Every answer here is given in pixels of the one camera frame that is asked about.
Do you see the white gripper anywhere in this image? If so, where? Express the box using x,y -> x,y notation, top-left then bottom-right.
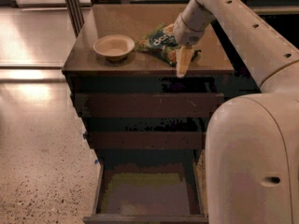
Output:
163,0 -> 215,77

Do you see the green rice chip bag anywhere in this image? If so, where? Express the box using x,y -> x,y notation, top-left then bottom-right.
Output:
135,23 -> 181,67

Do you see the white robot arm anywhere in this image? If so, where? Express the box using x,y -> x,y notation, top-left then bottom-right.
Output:
174,0 -> 299,224

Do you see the dark brown drawer cabinet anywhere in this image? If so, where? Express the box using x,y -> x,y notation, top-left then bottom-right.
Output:
63,5 -> 233,216

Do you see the top drawer front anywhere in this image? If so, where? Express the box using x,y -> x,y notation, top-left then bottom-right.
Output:
71,92 -> 224,119

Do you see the middle drawer front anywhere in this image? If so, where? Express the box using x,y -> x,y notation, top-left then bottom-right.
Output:
83,132 -> 206,149

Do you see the open bottom drawer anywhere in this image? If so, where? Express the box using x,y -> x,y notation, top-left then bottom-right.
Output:
83,159 -> 208,224

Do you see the beige paper bowl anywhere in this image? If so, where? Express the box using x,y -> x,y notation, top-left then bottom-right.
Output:
93,35 -> 135,62

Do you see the metal window frame post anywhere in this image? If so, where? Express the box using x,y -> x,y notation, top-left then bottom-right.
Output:
65,0 -> 84,36

